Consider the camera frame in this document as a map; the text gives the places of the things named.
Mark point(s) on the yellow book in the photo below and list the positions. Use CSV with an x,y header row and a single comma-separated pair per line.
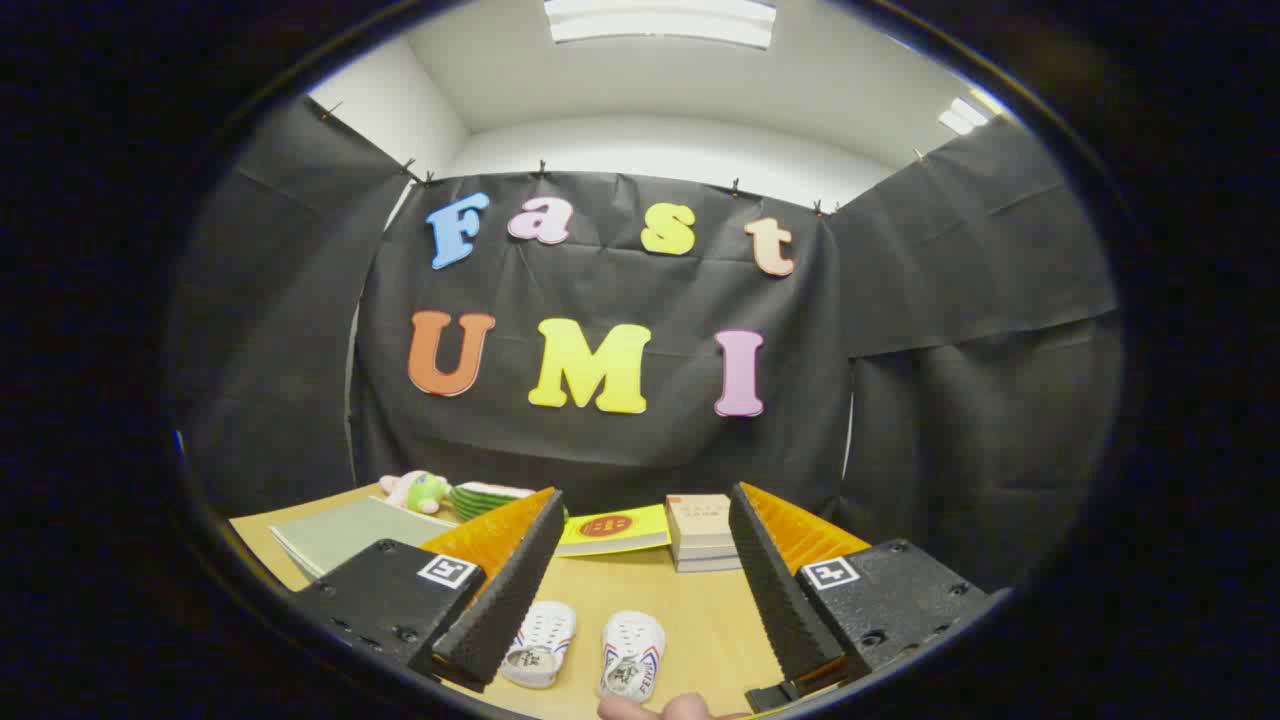
x,y
640,525

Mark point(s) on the beige fabric storage box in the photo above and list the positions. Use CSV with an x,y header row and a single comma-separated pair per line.
x,y
340,530

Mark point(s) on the tan cover book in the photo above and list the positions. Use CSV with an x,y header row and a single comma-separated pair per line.
x,y
700,512

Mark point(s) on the small ceiling light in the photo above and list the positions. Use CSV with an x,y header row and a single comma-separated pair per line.
x,y
962,115

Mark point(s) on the watermelon slice plush cushion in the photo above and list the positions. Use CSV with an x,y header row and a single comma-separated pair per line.
x,y
480,498

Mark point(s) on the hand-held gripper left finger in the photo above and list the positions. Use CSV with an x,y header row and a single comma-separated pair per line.
x,y
505,610

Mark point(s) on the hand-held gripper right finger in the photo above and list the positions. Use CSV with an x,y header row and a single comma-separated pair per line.
x,y
785,610

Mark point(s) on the long ceiling light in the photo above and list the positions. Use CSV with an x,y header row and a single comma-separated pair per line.
x,y
660,22

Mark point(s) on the white shoe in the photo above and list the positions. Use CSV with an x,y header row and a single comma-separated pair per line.
x,y
545,630
635,640

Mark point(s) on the white book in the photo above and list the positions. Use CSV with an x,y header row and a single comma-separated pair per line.
x,y
705,547
710,564

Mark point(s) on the pink and green plush toy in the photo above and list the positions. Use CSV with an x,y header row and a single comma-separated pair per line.
x,y
425,490

